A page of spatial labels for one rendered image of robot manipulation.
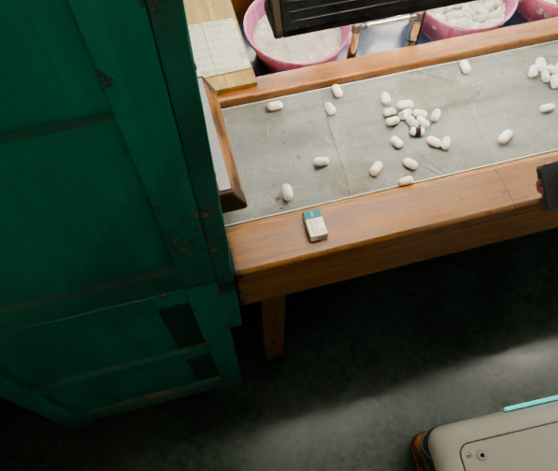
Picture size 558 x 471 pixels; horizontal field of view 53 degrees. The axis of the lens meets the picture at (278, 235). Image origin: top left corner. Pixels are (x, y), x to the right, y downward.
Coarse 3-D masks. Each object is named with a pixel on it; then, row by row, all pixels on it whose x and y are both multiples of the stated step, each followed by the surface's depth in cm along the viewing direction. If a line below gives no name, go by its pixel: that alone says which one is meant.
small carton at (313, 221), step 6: (312, 210) 110; (318, 210) 110; (306, 216) 109; (312, 216) 109; (318, 216) 109; (306, 222) 108; (312, 222) 108; (318, 222) 108; (306, 228) 110; (312, 228) 108; (318, 228) 108; (324, 228) 108; (312, 234) 107; (318, 234) 107; (324, 234) 107; (312, 240) 108
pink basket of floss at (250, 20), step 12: (264, 0) 141; (252, 12) 139; (264, 12) 142; (252, 24) 140; (252, 36) 140; (348, 36) 133; (264, 60) 135; (276, 60) 130; (324, 60) 130; (276, 72) 137
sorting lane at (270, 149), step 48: (528, 48) 136; (288, 96) 129; (432, 96) 129; (480, 96) 129; (528, 96) 129; (240, 144) 122; (288, 144) 122; (336, 144) 122; (384, 144) 122; (480, 144) 122; (528, 144) 122; (336, 192) 117
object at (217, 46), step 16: (192, 32) 133; (208, 32) 133; (224, 32) 133; (192, 48) 130; (208, 48) 130; (224, 48) 130; (240, 48) 130; (208, 64) 128; (224, 64) 128; (240, 64) 128
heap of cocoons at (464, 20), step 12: (480, 0) 144; (492, 0) 143; (432, 12) 143; (444, 12) 143; (456, 12) 141; (468, 12) 143; (480, 12) 141; (492, 12) 141; (504, 12) 143; (456, 24) 140; (468, 24) 139; (480, 24) 139; (492, 24) 139
